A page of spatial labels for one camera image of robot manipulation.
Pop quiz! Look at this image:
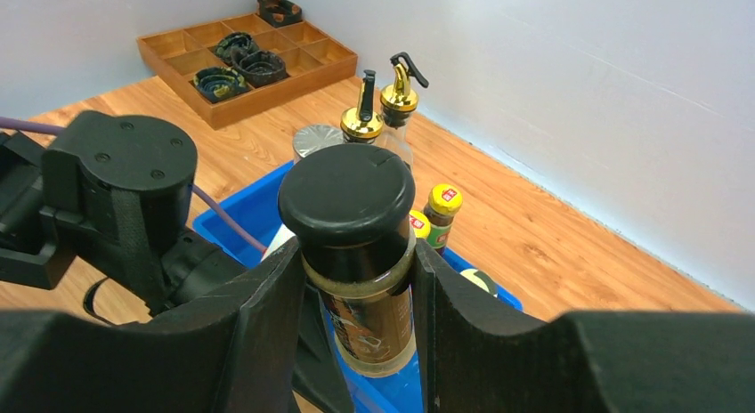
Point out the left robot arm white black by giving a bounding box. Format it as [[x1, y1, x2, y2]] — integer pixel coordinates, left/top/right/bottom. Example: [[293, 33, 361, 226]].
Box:
[[1, 111, 354, 412]]

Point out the jar with silver lid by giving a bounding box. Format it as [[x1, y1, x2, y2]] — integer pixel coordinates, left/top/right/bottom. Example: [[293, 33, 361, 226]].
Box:
[[292, 124, 343, 163]]

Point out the dark coiled roll upper right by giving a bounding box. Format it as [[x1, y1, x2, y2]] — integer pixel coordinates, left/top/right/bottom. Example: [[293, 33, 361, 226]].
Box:
[[232, 50, 289, 88]]

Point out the dark coiled roll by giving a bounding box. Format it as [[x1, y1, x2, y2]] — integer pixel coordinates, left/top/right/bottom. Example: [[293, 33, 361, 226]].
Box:
[[192, 67, 250, 103], [232, 50, 289, 88], [213, 31, 260, 66]]

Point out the red label sauce bottle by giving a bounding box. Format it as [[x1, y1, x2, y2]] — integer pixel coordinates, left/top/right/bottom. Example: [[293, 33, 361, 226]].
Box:
[[423, 183, 463, 255]]

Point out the small black pepper shaker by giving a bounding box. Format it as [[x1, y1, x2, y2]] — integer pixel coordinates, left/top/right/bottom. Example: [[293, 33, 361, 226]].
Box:
[[278, 143, 416, 377]]

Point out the dark coiled roll upper left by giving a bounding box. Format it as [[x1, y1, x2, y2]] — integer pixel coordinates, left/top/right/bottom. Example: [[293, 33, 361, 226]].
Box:
[[213, 31, 260, 66]]

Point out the blue plastic divided bin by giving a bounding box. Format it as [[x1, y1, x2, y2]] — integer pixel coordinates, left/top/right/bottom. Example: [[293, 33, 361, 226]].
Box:
[[192, 160, 524, 413]]

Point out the wooden compartment tray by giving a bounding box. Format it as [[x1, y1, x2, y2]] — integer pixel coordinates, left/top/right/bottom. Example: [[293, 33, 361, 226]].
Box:
[[136, 13, 358, 128]]

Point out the clear glass oil bottle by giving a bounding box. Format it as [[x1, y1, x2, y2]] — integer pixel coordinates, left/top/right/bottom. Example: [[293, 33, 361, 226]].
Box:
[[340, 69, 384, 144]]

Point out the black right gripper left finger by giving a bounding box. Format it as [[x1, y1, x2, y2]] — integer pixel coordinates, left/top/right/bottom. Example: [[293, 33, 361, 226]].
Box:
[[1, 239, 304, 412]]

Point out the black coiled item outside tray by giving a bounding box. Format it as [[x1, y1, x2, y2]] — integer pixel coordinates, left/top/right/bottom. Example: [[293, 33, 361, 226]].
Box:
[[257, 0, 303, 28]]

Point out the dark coiled roll lower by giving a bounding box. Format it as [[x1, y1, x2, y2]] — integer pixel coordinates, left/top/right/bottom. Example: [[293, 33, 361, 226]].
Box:
[[192, 67, 250, 103]]

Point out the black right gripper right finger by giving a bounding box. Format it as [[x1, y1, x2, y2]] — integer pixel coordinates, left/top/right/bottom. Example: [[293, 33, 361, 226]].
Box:
[[412, 240, 754, 412]]

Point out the glass bottle with brown sauce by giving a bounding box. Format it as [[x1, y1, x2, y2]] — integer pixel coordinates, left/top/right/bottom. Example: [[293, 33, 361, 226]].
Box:
[[380, 52, 429, 169]]

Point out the green label sauce bottle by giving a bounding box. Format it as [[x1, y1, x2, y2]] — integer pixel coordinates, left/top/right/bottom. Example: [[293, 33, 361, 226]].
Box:
[[409, 209, 431, 239]]

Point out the jar with pale yellow lid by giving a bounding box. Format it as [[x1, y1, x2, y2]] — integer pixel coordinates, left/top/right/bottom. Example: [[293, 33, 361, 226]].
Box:
[[459, 268, 499, 297]]

